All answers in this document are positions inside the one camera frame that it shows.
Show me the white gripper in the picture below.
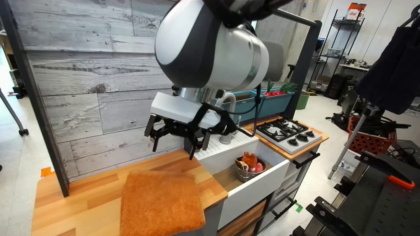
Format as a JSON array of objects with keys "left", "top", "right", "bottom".
[{"left": 143, "top": 91, "right": 223, "bottom": 161}]

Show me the orange terry towel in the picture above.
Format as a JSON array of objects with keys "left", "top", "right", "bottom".
[{"left": 120, "top": 169, "right": 208, "bottom": 236}]

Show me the orange plush doll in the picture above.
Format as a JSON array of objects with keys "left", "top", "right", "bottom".
[{"left": 240, "top": 151, "right": 260, "bottom": 173}]

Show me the grey toy stove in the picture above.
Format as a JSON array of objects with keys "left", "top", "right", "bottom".
[{"left": 255, "top": 118, "right": 324, "bottom": 156}]

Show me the grey toy faucet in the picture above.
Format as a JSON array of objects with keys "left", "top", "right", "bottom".
[{"left": 216, "top": 91, "right": 240, "bottom": 146}]

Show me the teal plastic bin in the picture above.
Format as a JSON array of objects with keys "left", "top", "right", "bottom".
[
  {"left": 231, "top": 89, "right": 265, "bottom": 126},
  {"left": 258, "top": 89, "right": 296, "bottom": 121}
]

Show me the white toy sink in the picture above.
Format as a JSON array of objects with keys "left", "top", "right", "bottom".
[{"left": 191, "top": 130, "right": 292, "bottom": 232}]

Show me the grey wood-look panel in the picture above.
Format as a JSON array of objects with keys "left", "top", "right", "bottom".
[{"left": 3, "top": 0, "right": 195, "bottom": 181}]

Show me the wooden front drawer unit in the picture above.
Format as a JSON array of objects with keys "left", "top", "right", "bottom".
[{"left": 217, "top": 199, "right": 268, "bottom": 236}]

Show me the grey toy oven cabinet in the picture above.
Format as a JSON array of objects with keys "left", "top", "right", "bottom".
[{"left": 255, "top": 148, "right": 321, "bottom": 233}]

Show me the green plant toy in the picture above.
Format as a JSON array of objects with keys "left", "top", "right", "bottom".
[{"left": 279, "top": 81, "right": 298, "bottom": 96}]

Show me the grey office chair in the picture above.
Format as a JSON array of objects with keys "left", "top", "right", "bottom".
[{"left": 261, "top": 41, "right": 286, "bottom": 93}]

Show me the green bin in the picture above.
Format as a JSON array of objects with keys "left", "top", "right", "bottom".
[{"left": 294, "top": 91, "right": 310, "bottom": 112}]

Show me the black wheeled stand leg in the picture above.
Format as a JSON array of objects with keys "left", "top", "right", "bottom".
[{"left": 0, "top": 89, "right": 30, "bottom": 138}]

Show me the grey tripod pole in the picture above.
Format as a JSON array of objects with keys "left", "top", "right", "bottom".
[{"left": 327, "top": 114, "right": 368, "bottom": 181}]

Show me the red plastic crate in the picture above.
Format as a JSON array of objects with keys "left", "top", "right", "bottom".
[{"left": 347, "top": 114, "right": 398, "bottom": 156}]

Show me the orange white box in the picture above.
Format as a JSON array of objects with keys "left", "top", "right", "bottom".
[{"left": 344, "top": 1, "right": 366, "bottom": 22}]

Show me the black perforated table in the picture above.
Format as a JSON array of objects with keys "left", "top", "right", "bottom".
[{"left": 290, "top": 139, "right": 420, "bottom": 236}]

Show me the black hanging cloth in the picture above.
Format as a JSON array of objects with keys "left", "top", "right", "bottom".
[{"left": 353, "top": 3, "right": 420, "bottom": 117}]

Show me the orange black clamp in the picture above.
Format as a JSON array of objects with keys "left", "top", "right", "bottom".
[{"left": 386, "top": 173, "right": 418, "bottom": 192}]

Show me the steel pot with handles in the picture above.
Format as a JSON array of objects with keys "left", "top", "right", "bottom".
[{"left": 234, "top": 156, "right": 268, "bottom": 184}]

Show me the black drawer handle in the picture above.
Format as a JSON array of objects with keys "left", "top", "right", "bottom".
[{"left": 271, "top": 198, "right": 300, "bottom": 220}]

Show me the black oven handle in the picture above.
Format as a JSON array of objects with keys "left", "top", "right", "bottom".
[{"left": 292, "top": 151, "right": 322, "bottom": 171}]

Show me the black metal kitchen frame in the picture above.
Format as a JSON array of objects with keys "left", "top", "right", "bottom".
[{"left": 0, "top": 0, "right": 323, "bottom": 199}]

